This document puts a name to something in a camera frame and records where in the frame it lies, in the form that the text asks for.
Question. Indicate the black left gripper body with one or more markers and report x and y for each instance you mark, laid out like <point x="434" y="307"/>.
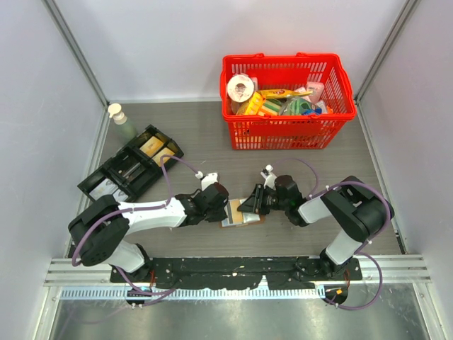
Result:
<point x="215" y="214"/>

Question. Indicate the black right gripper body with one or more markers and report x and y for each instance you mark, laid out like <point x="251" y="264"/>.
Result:
<point x="271" y="200"/>

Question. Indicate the gold credit card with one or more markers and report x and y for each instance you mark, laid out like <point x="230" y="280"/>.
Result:
<point x="233" y="216"/>

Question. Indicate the brown leather card holder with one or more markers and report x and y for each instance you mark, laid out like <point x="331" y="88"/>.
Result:
<point x="249" y="218"/>

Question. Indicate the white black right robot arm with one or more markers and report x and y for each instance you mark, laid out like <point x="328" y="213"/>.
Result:
<point x="358" y="208"/>

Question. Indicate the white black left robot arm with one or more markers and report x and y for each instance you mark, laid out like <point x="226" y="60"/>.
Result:
<point x="99" y="232"/>

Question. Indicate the gold card in tray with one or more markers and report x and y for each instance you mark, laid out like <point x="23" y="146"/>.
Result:
<point x="151" y="146"/>
<point x="162" y="156"/>

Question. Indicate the black card organizer tray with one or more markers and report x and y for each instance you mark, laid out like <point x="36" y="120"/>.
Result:
<point x="130" y="169"/>

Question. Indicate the silver card in tray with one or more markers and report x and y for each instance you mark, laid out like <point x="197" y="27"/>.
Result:
<point x="120" y="195"/>
<point x="106" y="187"/>

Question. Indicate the green round package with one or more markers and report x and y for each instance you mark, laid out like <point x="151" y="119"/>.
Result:
<point x="296" y="106"/>

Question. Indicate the blue packet in basket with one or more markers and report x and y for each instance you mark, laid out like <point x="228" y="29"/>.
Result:
<point x="316" y="111"/>

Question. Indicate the yellow green sponge pack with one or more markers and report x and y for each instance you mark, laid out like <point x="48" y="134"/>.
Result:
<point x="269" y="107"/>

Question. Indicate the yellow snack packet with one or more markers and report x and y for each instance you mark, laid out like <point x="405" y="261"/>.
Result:
<point x="282" y="93"/>

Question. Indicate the green soap pump bottle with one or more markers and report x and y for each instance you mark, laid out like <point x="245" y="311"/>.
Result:
<point x="125" y="128"/>

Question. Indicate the pink white box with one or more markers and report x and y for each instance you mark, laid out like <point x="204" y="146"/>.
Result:
<point x="316" y="89"/>

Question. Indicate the red plastic shopping basket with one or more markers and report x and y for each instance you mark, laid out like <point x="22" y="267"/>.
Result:
<point x="285" y="102"/>

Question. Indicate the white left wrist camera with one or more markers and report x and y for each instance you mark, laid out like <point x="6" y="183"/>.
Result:
<point x="206" y="179"/>

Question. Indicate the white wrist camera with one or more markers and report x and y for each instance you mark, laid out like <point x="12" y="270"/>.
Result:
<point x="269" y="176"/>
<point x="206" y="179"/>

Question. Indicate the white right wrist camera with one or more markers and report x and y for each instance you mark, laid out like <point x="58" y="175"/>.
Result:
<point x="269" y="176"/>

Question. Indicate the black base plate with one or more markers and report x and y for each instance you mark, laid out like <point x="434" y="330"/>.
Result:
<point x="239" y="273"/>

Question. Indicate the aluminium rail frame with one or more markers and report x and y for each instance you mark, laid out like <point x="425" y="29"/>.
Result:
<point x="93" y="283"/>

